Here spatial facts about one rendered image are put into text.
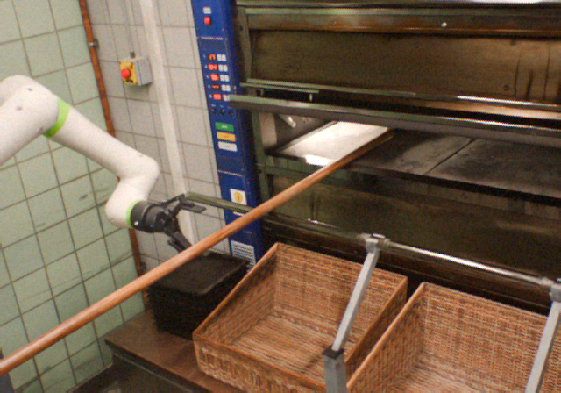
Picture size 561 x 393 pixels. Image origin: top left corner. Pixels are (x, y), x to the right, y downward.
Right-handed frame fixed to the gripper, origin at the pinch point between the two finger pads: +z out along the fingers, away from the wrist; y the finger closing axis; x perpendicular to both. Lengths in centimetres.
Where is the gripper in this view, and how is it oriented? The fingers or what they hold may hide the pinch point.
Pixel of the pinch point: (203, 232)
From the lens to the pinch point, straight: 194.4
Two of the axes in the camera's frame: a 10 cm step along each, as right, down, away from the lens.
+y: 1.1, 9.2, 3.8
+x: -6.2, 3.6, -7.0
